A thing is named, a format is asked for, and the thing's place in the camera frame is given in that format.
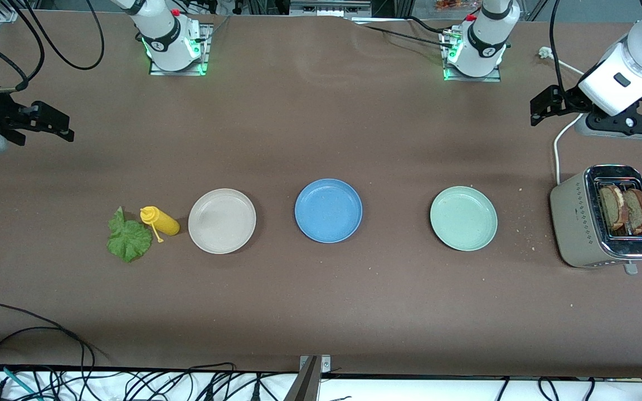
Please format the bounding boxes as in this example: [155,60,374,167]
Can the brown bread slice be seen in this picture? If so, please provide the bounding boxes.
[625,189,642,235]
[600,185,628,232]

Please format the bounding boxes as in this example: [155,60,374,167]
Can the green lettuce leaf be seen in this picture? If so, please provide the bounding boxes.
[106,206,153,263]

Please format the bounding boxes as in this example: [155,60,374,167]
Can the yellow squeeze bottle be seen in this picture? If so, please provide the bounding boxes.
[140,206,181,244]

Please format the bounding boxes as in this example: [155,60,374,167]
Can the mint green plate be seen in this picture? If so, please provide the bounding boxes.
[430,185,498,252]

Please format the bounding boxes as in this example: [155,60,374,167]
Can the beige plate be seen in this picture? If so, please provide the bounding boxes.
[188,188,257,255]

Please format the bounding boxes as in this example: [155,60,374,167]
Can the blue plate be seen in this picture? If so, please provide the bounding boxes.
[294,178,363,244]

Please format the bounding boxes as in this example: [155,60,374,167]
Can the beige and chrome toaster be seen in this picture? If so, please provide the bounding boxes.
[549,164,642,275]

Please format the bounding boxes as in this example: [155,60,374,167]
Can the grey metal box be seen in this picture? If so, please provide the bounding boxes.
[290,0,372,16]

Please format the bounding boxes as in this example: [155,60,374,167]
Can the white toaster power cable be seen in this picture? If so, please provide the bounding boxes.
[538,47,586,185]

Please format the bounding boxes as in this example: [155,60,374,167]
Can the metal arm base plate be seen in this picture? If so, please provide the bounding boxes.
[148,22,211,76]
[441,31,502,83]

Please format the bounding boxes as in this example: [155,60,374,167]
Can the teal cable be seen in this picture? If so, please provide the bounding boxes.
[0,362,40,401]

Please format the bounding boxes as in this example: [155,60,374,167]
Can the metal table edge bracket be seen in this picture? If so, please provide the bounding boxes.
[283,355,332,401]

